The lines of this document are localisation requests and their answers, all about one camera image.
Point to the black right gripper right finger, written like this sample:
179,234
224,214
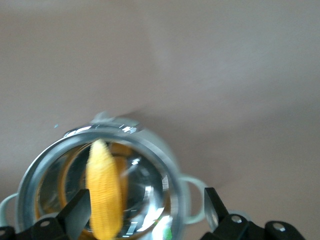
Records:
217,210

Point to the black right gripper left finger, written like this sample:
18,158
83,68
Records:
75,210

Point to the yellow corn cob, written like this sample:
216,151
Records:
103,190

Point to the grey electric cooking pot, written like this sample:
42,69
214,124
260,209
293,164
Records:
162,160

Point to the brown table cover mat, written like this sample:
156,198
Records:
160,62

